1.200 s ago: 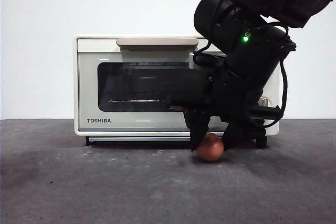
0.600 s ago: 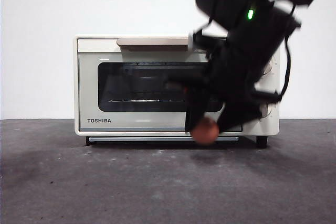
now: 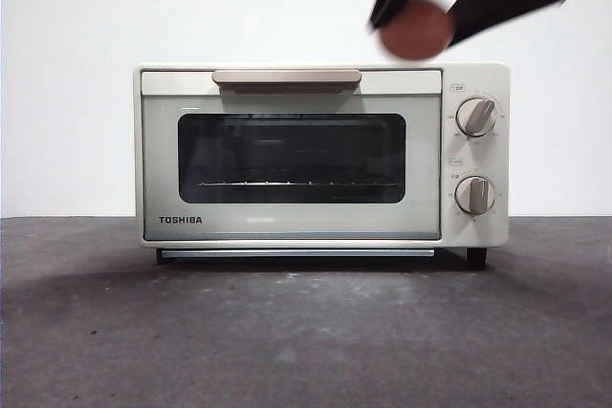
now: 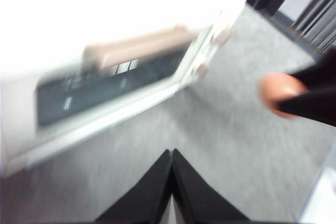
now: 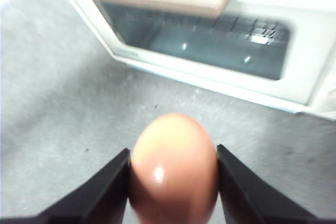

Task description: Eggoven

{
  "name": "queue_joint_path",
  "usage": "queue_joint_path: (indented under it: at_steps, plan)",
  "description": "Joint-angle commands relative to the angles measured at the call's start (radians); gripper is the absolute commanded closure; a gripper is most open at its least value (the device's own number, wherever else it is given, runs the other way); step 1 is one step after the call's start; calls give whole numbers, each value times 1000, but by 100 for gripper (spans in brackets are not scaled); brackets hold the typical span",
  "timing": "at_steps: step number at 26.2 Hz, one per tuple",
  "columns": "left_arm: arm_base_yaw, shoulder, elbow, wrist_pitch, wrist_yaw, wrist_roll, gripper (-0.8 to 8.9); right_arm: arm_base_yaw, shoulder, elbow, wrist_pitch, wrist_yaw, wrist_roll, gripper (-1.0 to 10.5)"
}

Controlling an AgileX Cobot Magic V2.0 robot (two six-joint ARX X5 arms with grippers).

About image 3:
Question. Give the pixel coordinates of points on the brown egg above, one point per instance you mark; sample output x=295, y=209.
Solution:
x=417, y=30

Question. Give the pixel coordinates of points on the beige oven knob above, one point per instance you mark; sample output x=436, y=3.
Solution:
x=475, y=117
x=474, y=196

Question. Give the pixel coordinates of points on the cream Toshiba toaster oven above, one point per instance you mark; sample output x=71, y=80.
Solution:
x=483, y=159

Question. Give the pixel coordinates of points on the black oven foot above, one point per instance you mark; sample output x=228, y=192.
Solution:
x=477, y=259

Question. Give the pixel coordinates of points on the silver crumb tray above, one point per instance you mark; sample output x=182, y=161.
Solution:
x=296, y=253

